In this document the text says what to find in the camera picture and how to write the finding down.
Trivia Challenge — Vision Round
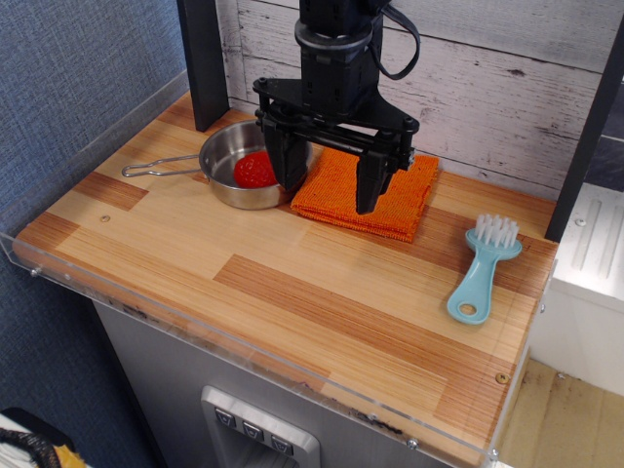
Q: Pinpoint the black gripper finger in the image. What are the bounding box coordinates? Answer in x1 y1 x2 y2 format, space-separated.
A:
356 146 400 215
264 127 311 191

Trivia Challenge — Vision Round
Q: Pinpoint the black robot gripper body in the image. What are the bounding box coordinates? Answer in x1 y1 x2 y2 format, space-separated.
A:
253 32 418 170

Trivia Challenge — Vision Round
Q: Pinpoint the orange towel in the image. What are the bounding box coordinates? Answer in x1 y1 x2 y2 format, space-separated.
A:
291 148 439 243

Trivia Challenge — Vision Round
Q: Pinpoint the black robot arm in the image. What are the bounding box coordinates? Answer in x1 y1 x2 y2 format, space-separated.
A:
253 1 420 215

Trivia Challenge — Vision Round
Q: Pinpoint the red toy strawberry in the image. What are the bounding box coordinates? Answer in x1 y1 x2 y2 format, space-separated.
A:
233 151 277 188

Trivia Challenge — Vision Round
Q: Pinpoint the small steel pot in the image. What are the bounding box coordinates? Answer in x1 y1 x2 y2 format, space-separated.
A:
121 120 314 212

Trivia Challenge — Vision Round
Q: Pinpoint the clear acrylic table guard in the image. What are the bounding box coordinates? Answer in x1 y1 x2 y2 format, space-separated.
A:
2 95 556 467

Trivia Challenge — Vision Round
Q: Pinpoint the light blue scrub brush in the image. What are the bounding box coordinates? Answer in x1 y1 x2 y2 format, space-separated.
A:
447 214 523 326

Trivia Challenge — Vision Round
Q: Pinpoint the grey toy fridge cabinet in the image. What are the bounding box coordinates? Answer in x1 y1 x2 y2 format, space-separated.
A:
96 304 443 467

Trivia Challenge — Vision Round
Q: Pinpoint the white toy sink unit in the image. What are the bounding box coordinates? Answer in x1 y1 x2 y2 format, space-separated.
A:
528 183 623 395

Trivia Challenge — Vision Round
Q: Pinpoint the silver dispenser button panel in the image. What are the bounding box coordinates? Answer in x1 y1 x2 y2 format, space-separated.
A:
201 385 321 467

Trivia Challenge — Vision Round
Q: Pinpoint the black and yellow bag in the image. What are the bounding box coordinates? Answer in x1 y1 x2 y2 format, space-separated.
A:
1 408 89 468

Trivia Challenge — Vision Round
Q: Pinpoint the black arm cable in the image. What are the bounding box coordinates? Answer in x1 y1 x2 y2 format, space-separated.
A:
366 2 422 82

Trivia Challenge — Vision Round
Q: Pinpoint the dark left upright post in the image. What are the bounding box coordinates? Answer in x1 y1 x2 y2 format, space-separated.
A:
176 0 230 132

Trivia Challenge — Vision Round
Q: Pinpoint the dark upright post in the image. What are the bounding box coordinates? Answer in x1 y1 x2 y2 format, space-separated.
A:
545 19 623 243
176 0 230 132

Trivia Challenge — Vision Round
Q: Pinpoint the dark right upright post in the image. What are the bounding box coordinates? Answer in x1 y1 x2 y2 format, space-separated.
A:
545 19 623 243

